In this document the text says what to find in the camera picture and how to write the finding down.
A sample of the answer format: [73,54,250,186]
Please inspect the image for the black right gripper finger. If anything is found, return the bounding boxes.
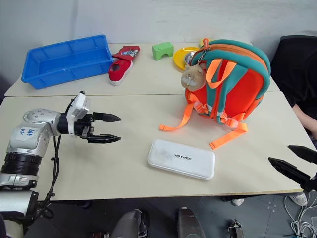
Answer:
[287,145,317,165]
[267,156,317,193]

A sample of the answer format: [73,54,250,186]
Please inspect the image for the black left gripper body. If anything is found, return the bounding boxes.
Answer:
[74,112,96,143]

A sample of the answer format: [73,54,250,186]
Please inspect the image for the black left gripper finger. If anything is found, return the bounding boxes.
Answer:
[92,112,122,123]
[87,134,122,144]

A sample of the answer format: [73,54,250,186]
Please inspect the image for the white rectangular case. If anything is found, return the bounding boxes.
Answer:
[147,139,216,181]

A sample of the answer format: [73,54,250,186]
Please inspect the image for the orange and teal backpack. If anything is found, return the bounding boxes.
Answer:
[159,37,271,150]

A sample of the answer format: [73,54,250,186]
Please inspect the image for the red slip-on shoe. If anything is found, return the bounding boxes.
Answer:
[108,45,141,86]

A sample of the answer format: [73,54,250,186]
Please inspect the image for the blue plastic bin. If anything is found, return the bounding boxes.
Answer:
[21,34,114,90]

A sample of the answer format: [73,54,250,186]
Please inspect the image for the person in black clothes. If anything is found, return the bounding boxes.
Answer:
[270,35,317,149]

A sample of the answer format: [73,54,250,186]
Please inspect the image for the green arch block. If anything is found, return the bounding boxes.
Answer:
[152,42,174,61]

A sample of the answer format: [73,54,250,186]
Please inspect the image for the dark rounded left robot foot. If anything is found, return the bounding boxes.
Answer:
[108,209,150,238]

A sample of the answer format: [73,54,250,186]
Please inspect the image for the dark rounded robot foot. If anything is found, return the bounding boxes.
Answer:
[176,207,207,238]
[108,209,150,238]

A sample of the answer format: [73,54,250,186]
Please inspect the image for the yellow plastic plate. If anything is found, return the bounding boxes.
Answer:
[173,46,200,73]

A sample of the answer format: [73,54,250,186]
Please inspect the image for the small metal bowl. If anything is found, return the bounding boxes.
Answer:
[183,51,198,65]

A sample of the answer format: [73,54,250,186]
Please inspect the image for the dark rounded right robot foot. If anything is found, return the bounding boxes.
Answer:
[176,207,207,238]

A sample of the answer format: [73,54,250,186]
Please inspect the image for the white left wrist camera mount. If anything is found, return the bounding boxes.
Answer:
[67,91,92,137]

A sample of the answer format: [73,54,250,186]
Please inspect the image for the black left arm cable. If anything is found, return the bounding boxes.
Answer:
[24,96,76,221]

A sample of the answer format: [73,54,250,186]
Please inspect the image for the white cables on floor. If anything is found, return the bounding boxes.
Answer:
[283,192,317,238]

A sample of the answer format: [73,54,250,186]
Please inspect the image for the small metal floor bracket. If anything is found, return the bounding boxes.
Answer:
[227,219,245,238]

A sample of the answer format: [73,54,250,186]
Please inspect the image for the beige plush keychain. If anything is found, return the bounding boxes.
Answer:
[181,63,207,90]

